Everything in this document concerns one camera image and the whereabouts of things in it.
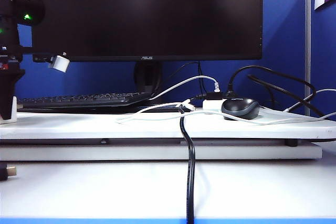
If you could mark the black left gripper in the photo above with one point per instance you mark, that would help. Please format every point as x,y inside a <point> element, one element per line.
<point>10,60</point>

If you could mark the white charging base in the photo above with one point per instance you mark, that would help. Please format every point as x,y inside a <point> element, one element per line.
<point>14,113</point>

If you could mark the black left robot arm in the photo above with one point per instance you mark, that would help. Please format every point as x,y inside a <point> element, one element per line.
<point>29,9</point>

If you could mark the white base board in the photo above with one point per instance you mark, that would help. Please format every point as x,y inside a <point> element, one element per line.
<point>105,152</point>

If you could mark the black keyboard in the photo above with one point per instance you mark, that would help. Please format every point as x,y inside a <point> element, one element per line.
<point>86,99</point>

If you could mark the white raised desk board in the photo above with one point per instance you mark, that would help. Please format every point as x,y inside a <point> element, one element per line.
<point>78,126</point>

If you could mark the black gold-tipped HDMI plug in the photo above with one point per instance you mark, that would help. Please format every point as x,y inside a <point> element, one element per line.
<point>5,172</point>

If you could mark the black monitor stand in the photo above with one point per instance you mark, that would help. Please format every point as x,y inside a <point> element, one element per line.
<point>147,75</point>

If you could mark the black ASUS monitor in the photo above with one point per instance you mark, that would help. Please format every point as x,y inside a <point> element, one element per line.
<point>147,16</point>

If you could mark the white-tipped black lead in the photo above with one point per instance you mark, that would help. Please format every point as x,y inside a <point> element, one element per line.
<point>186,101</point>

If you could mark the small black hub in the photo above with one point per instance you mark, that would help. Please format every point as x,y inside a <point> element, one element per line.
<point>212,95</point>

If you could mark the black and grey mouse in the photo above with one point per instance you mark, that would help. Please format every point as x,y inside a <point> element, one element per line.
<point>240,108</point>

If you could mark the wide blue partition panel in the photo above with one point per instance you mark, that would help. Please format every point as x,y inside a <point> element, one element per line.
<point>283,37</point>

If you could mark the black board foot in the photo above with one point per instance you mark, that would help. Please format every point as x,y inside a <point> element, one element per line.
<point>291,142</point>

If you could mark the narrow blue partition panel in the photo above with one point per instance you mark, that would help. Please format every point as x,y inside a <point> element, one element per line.
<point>323,51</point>

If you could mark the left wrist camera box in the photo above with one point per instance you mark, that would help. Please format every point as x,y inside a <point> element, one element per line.
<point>60,64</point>

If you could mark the grey metal partition post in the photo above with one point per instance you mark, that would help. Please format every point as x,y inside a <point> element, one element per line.
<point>307,37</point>

